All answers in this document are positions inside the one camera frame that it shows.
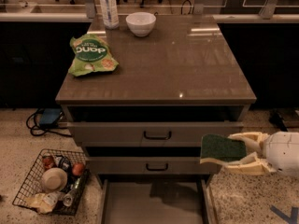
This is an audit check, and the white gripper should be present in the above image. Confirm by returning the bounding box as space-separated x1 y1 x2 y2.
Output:
224 132 299 177

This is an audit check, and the green and yellow sponge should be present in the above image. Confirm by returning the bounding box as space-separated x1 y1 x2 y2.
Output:
200 134 247 165

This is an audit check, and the grey bottom drawer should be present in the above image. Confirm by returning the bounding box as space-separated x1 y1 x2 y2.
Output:
96 175 218 224

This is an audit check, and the grey drawer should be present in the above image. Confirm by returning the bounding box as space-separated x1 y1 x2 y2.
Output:
68 105 243 147
85 147 221 175
96 175 218 224

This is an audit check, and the grey drawer cabinet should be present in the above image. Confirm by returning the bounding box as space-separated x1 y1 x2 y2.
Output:
55 14 258 224

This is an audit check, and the grey middle drawer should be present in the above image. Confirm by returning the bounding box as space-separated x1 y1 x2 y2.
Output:
85 147 221 175

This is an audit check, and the grey top drawer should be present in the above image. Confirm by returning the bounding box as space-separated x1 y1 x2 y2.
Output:
68 105 243 147

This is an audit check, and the white ceramic bowl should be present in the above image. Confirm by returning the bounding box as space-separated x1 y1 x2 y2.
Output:
126 12 156 37

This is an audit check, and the red apple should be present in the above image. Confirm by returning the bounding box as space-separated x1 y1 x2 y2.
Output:
72 162 85 176

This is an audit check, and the green chip bag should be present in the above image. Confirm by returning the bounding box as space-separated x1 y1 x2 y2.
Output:
68 34 119 77

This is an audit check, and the small clear bottle in basket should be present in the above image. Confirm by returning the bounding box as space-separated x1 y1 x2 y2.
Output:
63 178 81 207

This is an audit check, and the dark can in basket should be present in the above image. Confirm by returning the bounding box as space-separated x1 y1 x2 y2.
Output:
54 155 72 172

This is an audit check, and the tan upturned bowl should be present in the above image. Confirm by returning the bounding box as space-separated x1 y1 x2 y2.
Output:
41 168 67 192

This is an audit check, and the red soda can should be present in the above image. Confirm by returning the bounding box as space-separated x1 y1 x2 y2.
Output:
42 154 56 171

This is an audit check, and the blue power box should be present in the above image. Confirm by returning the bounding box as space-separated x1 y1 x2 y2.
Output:
39 108 62 128

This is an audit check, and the clear plastic water bottle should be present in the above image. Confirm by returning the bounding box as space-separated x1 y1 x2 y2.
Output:
99 0 119 29

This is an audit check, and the yellow snack bag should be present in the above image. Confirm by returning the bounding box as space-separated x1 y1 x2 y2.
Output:
24 192 60 214

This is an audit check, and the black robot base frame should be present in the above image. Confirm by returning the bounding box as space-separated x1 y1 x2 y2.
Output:
269 108 299 132

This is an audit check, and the black wire basket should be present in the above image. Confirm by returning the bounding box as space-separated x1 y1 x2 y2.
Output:
13 149 90 216

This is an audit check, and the black floor cable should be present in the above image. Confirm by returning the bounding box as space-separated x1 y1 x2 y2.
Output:
25 107 73 138

